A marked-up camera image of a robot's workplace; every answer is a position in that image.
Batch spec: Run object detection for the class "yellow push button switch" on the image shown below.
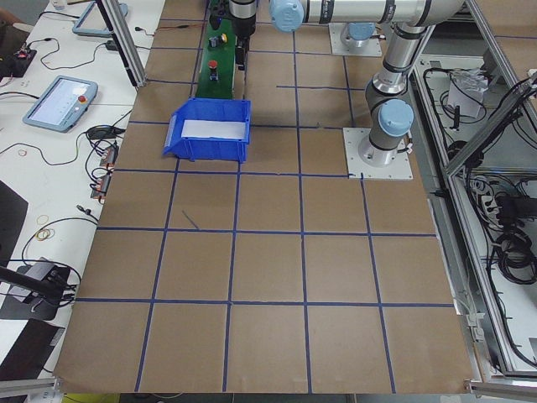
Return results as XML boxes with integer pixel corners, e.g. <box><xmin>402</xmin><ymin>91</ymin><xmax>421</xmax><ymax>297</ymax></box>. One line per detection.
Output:
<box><xmin>208</xmin><ymin>33</ymin><xmax>228</xmax><ymax>49</ymax></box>

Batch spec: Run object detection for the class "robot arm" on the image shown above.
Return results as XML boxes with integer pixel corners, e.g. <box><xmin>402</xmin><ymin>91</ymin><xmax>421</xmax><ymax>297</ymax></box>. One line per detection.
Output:
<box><xmin>269</xmin><ymin>0</ymin><xmax>462</xmax><ymax>168</ymax></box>
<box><xmin>340</xmin><ymin>22</ymin><xmax>376</xmax><ymax>47</ymax></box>

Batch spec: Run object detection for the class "aluminium frame post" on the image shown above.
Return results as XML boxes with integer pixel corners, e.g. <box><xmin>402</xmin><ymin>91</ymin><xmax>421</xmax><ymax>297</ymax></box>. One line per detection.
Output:
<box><xmin>96</xmin><ymin>0</ymin><xmax>147</xmax><ymax>88</ymax></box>

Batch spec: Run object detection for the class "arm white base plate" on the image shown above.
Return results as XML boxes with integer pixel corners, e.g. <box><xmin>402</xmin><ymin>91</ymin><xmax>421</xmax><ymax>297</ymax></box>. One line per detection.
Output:
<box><xmin>329</xmin><ymin>22</ymin><xmax>386</xmax><ymax>57</ymax></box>
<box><xmin>343</xmin><ymin>128</ymin><xmax>414</xmax><ymax>181</ymax></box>

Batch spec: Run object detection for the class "green conveyor belt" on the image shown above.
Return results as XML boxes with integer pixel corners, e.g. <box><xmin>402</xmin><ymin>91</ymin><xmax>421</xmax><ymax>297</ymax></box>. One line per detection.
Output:
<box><xmin>196</xmin><ymin>20</ymin><xmax>236</xmax><ymax>99</ymax></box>

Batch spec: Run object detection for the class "red push button switch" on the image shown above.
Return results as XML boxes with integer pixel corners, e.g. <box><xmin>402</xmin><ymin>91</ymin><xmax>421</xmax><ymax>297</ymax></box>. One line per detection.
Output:
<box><xmin>207</xmin><ymin>60</ymin><xmax>219</xmax><ymax>81</ymax></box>

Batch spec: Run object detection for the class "blue bin on left side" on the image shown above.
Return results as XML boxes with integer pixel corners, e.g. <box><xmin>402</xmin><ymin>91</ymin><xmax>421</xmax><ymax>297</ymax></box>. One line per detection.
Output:
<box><xmin>163</xmin><ymin>97</ymin><xmax>251</xmax><ymax>163</ymax></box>

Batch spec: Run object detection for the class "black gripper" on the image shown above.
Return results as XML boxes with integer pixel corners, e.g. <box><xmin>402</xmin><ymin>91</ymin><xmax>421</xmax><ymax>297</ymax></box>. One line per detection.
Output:
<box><xmin>232</xmin><ymin>15</ymin><xmax>256</xmax><ymax>71</ymax></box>

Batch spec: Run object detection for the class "white foam pad in left bin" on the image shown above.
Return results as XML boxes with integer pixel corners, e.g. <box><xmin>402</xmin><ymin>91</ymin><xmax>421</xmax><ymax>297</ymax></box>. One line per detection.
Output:
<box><xmin>181</xmin><ymin>119</ymin><xmax>247</xmax><ymax>140</ymax></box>

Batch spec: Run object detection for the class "teach pendant with red button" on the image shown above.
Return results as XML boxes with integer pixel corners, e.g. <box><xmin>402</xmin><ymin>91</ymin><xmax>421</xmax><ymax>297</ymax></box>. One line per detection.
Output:
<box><xmin>23</xmin><ymin>76</ymin><xmax>98</xmax><ymax>133</ymax></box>

